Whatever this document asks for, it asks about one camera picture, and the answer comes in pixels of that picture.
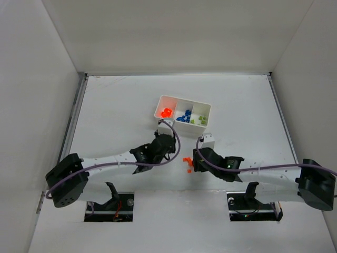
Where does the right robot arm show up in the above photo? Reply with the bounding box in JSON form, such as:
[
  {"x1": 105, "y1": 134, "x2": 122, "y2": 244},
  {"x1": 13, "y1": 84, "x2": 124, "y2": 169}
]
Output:
[{"x1": 193, "y1": 148, "x2": 336, "y2": 211}]

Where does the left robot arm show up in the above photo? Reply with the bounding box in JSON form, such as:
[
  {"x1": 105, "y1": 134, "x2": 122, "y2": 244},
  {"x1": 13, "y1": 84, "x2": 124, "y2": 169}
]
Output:
[{"x1": 45, "y1": 133, "x2": 181, "y2": 208}]

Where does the orange two-by-two lego brick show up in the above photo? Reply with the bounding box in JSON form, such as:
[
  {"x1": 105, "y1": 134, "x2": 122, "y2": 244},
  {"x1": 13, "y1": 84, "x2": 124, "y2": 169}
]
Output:
[{"x1": 183, "y1": 157, "x2": 192, "y2": 164}]

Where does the white three-compartment tray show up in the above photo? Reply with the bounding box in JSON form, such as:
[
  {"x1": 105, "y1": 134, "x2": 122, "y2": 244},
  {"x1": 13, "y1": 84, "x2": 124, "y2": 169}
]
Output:
[{"x1": 154, "y1": 95, "x2": 211, "y2": 134}]

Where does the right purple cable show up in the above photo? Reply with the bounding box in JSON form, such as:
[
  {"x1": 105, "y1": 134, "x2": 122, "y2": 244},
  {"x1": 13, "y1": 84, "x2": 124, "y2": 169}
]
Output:
[{"x1": 196, "y1": 135, "x2": 337, "y2": 177}]

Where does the purple cable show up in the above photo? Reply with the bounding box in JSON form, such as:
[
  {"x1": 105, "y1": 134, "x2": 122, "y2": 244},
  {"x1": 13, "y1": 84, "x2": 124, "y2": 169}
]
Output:
[
  {"x1": 196, "y1": 135, "x2": 337, "y2": 177},
  {"x1": 45, "y1": 119, "x2": 182, "y2": 200}
]

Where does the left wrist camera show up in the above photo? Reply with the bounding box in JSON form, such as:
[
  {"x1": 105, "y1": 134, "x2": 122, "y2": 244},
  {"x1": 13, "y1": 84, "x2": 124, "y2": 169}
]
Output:
[{"x1": 157, "y1": 118, "x2": 174, "y2": 137}]

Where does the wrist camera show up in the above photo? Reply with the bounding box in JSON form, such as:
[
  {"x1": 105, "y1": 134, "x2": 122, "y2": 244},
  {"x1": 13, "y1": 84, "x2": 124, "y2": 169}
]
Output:
[
  {"x1": 199, "y1": 133, "x2": 215, "y2": 149},
  {"x1": 157, "y1": 118, "x2": 174, "y2": 137}
]

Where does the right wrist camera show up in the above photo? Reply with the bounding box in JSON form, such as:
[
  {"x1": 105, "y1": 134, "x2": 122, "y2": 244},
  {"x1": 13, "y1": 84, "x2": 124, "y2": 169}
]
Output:
[{"x1": 199, "y1": 133, "x2": 215, "y2": 149}]

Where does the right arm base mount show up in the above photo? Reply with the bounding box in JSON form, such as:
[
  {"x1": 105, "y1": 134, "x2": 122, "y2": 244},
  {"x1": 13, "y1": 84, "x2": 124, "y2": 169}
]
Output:
[{"x1": 226, "y1": 182, "x2": 283, "y2": 222}]

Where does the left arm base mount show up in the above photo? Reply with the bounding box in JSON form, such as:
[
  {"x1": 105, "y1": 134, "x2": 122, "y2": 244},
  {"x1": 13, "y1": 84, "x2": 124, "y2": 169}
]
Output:
[{"x1": 84, "y1": 182, "x2": 135, "y2": 222}]

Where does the right aluminium table rail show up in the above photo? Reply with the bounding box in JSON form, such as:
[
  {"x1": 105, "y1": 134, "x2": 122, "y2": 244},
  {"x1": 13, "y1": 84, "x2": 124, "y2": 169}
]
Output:
[{"x1": 267, "y1": 72, "x2": 298, "y2": 162}]

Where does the aluminium table rail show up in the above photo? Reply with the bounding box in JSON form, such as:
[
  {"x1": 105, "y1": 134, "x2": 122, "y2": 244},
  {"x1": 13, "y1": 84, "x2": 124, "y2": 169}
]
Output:
[
  {"x1": 267, "y1": 72, "x2": 298, "y2": 162},
  {"x1": 54, "y1": 72, "x2": 88, "y2": 165}
]

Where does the left aluminium table rail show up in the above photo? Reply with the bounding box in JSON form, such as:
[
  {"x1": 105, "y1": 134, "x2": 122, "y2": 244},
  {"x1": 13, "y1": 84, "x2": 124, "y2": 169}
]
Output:
[{"x1": 54, "y1": 72, "x2": 88, "y2": 165}]

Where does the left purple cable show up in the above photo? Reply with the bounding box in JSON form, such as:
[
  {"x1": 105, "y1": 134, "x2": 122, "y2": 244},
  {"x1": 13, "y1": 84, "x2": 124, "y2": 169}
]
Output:
[{"x1": 45, "y1": 119, "x2": 182, "y2": 200}]

